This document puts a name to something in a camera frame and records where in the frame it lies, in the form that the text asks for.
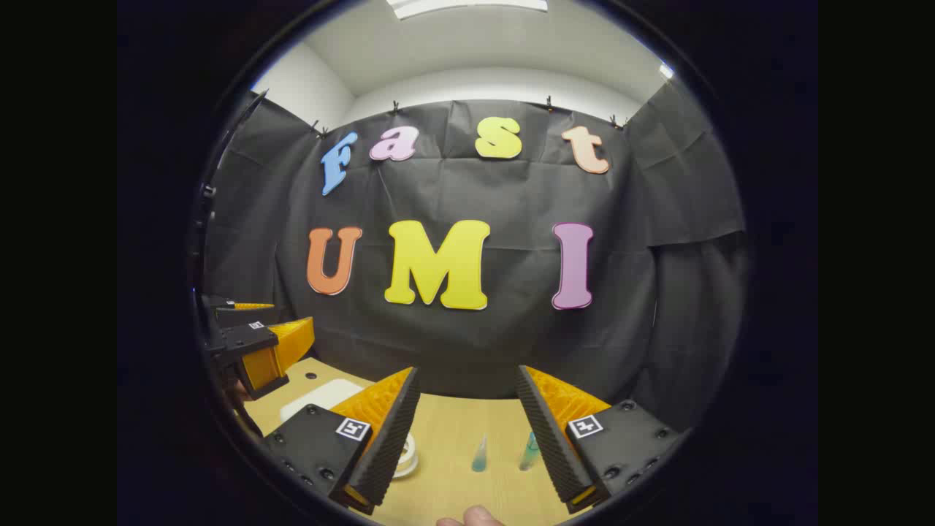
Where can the white suitcase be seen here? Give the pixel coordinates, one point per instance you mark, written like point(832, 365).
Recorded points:
point(321, 398)

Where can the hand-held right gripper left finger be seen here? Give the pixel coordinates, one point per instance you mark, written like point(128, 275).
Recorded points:
point(394, 438)

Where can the black backdrop cloth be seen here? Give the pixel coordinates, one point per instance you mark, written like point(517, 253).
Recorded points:
point(467, 343)

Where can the long ceiling light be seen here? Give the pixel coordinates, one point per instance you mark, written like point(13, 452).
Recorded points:
point(467, 6)

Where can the blue white squeeze tube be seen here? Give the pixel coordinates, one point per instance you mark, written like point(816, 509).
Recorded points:
point(480, 456)

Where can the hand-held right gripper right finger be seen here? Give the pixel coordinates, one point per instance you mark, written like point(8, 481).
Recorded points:
point(548, 438)

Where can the teal slim bottle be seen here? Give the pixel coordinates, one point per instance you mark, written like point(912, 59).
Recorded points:
point(529, 453)

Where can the small ceiling light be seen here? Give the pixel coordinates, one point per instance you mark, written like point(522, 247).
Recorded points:
point(666, 71)

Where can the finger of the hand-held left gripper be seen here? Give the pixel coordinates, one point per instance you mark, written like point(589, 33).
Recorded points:
point(248, 343)
point(234, 314)

